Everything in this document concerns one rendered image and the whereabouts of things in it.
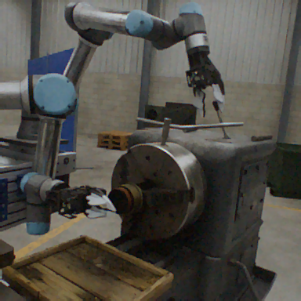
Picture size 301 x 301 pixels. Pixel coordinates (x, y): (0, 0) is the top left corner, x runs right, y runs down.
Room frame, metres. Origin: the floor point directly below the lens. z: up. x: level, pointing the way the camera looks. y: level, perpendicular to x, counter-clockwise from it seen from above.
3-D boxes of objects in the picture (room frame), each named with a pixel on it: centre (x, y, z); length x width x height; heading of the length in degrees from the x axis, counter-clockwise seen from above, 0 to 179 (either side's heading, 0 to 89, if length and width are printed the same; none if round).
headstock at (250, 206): (1.35, -0.25, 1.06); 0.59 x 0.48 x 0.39; 145
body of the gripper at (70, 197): (0.84, 0.21, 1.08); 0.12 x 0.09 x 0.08; 55
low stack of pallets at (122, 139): (9.27, 0.98, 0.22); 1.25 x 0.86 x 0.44; 166
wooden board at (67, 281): (0.77, 0.13, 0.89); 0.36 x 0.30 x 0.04; 55
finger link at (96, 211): (0.79, 0.12, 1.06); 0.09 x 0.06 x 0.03; 55
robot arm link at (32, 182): (0.94, 0.34, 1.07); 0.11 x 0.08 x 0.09; 55
